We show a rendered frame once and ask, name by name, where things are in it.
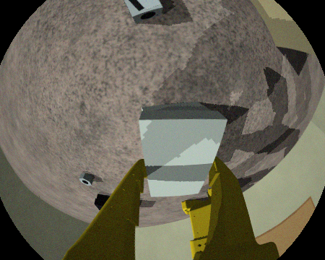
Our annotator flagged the grey hex nut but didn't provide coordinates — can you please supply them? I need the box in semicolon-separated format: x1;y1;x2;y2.
79;173;93;186

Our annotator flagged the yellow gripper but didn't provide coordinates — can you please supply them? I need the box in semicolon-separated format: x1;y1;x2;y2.
62;157;280;260

